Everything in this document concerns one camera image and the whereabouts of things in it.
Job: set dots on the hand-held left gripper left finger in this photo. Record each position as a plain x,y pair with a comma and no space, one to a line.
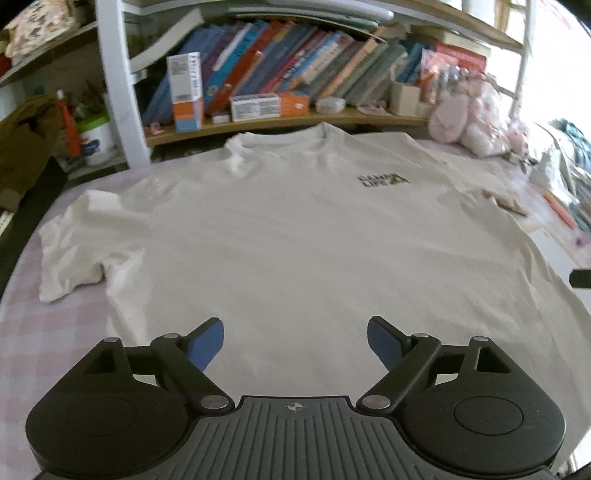
207,341

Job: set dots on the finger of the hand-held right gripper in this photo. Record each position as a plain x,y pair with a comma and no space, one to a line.
581,278

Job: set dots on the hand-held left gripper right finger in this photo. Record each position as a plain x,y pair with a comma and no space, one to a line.
383,341

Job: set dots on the cream printed T-shirt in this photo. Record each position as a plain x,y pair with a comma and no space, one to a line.
300,240

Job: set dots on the orange stick bundle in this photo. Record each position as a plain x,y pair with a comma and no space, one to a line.
561,210

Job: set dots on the small pink plush toy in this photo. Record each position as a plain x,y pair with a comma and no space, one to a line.
517,142

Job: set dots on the pink checked cartoon desk mat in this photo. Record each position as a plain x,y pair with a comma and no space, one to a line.
46,332

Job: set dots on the white pink plush bunny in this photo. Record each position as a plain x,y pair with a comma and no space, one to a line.
461,120

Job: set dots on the black chair back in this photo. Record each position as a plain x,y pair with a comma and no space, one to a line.
27,221

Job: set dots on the pink hair clip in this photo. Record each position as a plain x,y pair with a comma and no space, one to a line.
153,128

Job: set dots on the white tub green lid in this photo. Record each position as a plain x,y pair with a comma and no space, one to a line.
96,143

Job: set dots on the small pink tray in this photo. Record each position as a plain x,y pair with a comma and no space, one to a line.
371,109

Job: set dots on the flat white orange box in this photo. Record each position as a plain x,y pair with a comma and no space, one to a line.
258,106

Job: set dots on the small white case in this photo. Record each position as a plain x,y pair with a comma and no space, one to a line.
330,105

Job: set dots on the small cardboard box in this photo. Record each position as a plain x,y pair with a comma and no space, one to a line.
404,99

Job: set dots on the orange plastic bottle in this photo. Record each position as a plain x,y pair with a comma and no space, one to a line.
68,124

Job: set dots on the tall white orange box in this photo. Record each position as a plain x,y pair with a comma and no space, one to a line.
184,83

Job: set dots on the white wooden bookshelf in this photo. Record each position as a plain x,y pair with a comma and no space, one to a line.
115,92

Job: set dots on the olive green cloth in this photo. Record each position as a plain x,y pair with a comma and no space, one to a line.
27,138

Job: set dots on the row of colourful books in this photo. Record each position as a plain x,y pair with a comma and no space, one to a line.
286,60

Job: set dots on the quilted floral bag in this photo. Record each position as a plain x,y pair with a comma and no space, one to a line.
46,27

